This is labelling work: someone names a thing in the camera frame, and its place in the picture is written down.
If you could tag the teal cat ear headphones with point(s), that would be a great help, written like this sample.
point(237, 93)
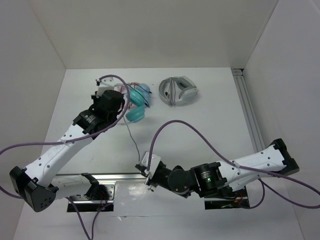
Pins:
point(132, 115)

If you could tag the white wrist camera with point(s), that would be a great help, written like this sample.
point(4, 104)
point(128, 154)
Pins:
point(149, 164)
point(104, 85)

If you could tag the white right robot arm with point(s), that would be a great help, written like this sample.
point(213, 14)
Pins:
point(218, 178)

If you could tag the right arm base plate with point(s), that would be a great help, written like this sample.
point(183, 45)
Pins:
point(231, 200)

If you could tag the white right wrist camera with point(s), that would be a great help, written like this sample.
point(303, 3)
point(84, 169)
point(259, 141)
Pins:
point(149, 164)

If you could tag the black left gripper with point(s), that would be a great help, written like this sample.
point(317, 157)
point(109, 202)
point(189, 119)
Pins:
point(96, 100)

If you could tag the aluminium table edge rail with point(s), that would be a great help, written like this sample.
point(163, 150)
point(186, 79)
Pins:
point(101, 177)

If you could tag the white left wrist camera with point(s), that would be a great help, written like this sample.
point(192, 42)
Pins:
point(104, 85)

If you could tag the aluminium side rail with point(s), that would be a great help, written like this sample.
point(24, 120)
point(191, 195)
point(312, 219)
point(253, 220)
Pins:
point(248, 110)

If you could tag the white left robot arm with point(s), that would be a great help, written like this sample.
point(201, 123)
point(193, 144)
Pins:
point(37, 183)

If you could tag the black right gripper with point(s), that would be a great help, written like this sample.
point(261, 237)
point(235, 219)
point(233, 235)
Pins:
point(151, 182)

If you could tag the pink blue cat ear headphones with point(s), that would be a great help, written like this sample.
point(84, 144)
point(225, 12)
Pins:
point(139, 94)

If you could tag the white grey headphones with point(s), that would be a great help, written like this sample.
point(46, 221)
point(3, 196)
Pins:
point(177, 91)

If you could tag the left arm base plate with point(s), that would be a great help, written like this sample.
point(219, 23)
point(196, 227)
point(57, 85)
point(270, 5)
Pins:
point(103, 200)

